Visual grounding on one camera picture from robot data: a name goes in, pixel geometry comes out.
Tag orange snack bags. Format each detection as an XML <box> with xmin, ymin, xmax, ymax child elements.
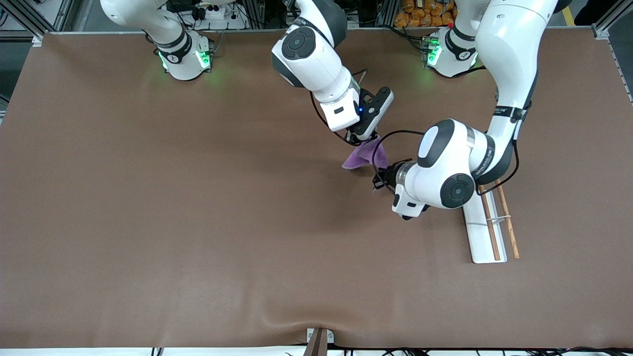
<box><xmin>394</xmin><ymin>0</ymin><xmax>458</xmax><ymax>28</ymax></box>

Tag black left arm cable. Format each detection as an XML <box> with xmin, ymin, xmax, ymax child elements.
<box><xmin>372</xmin><ymin>130</ymin><xmax>520</xmax><ymax>196</ymax></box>

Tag white power strip black plugs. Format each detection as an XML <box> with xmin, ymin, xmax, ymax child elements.
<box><xmin>190</xmin><ymin>0</ymin><xmax>248</xmax><ymax>30</ymax></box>

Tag aluminium frame profile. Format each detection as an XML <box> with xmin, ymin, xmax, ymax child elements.
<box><xmin>592</xmin><ymin>0</ymin><xmax>633</xmax><ymax>39</ymax></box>
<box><xmin>0</xmin><ymin>0</ymin><xmax>76</xmax><ymax>43</ymax></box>

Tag white rack with wooden bars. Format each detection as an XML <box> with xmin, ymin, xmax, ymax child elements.
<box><xmin>462</xmin><ymin>180</ymin><xmax>521</xmax><ymax>264</ymax></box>

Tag purple towel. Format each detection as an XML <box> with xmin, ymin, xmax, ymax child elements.
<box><xmin>342</xmin><ymin>137</ymin><xmax>389</xmax><ymax>172</ymax></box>

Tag metal camera mount clamp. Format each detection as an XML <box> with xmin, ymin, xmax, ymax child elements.
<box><xmin>303</xmin><ymin>327</ymin><xmax>335</xmax><ymax>356</ymax></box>

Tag brown table mat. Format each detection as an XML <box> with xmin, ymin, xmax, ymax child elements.
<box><xmin>0</xmin><ymin>27</ymin><xmax>633</xmax><ymax>350</ymax></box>

